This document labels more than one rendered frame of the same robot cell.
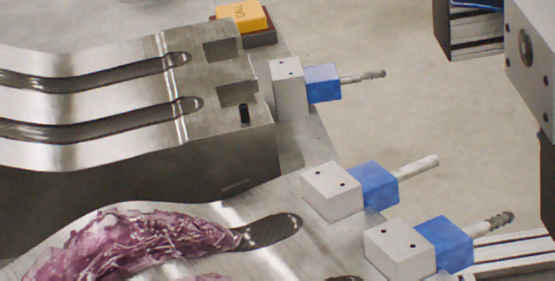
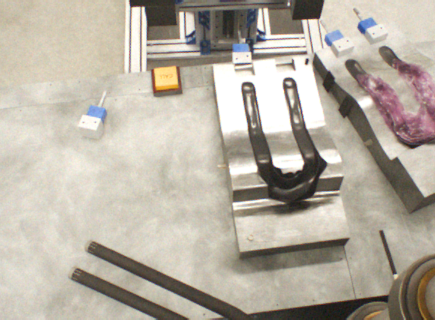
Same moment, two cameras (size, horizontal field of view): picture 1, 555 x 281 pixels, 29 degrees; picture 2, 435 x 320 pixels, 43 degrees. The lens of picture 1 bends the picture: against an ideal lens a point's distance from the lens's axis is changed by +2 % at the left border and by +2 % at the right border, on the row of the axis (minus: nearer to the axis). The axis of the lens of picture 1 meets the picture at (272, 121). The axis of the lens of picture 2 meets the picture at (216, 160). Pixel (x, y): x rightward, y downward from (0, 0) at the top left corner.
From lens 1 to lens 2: 1.59 m
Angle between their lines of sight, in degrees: 63
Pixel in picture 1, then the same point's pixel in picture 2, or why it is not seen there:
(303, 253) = (367, 59)
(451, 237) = (370, 21)
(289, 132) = not seen: hidden behind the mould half
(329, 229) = (355, 52)
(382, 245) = (380, 34)
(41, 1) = (80, 181)
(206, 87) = (276, 76)
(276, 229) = (350, 67)
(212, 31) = (225, 73)
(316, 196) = (347, 50)
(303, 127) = not seen: hidden behind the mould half
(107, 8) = (106, 146)
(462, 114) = not seen: outside the picture
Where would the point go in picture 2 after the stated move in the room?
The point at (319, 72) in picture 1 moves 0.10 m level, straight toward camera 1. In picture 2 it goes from (240, 49) to (276, 50)
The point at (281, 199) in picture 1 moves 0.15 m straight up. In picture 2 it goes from (336, 63) to (348, 28)
